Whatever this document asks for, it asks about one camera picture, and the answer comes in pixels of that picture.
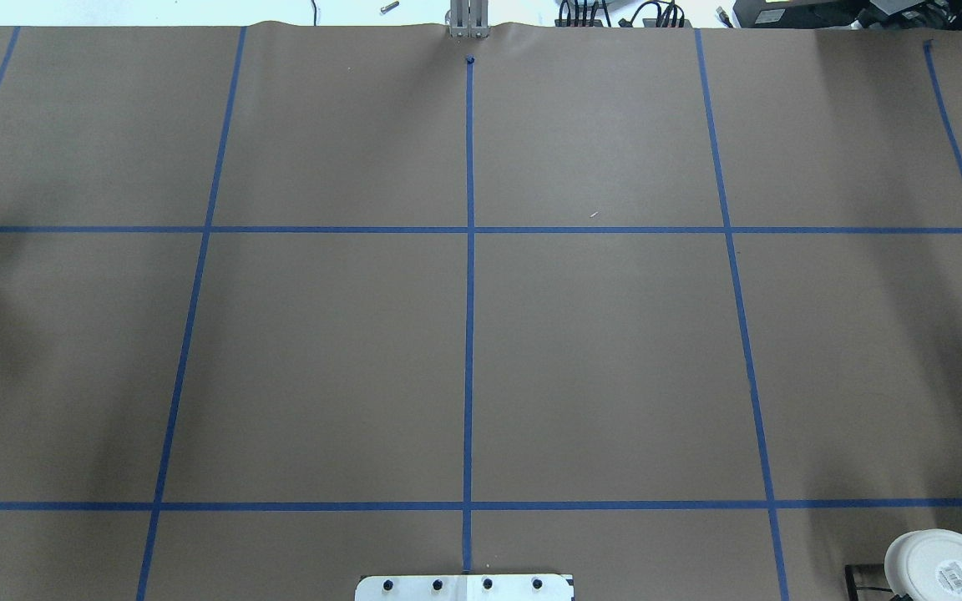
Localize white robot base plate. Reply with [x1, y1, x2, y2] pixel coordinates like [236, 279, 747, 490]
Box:
[354, 573, 575, 600]

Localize black power strip cables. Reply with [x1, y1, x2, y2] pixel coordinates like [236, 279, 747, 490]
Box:
[556, 0, 689, 29]

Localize aluminium frame post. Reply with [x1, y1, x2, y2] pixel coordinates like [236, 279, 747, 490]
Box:
[446, 0, 491, 39]

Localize white cup on rack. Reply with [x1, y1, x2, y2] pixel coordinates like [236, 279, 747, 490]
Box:
[884, 528, 962, 600]

